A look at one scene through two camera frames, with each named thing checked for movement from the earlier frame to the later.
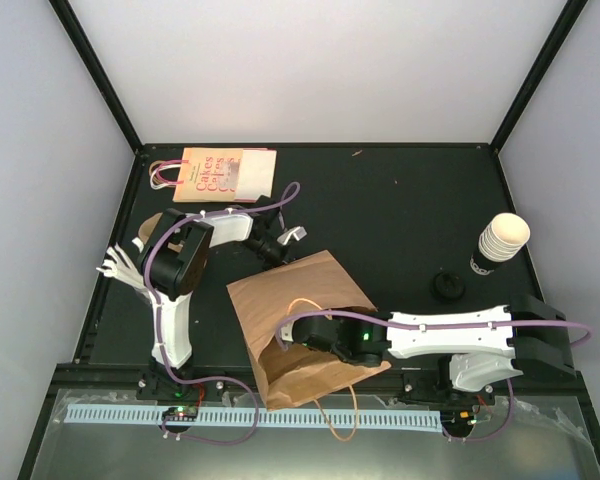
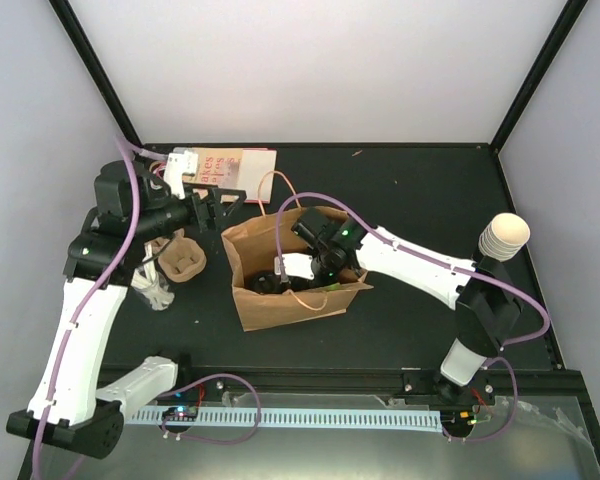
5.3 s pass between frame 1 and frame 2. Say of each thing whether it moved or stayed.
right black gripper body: moved
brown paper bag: moved
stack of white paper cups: stayed
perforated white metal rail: stayed
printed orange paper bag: stayed
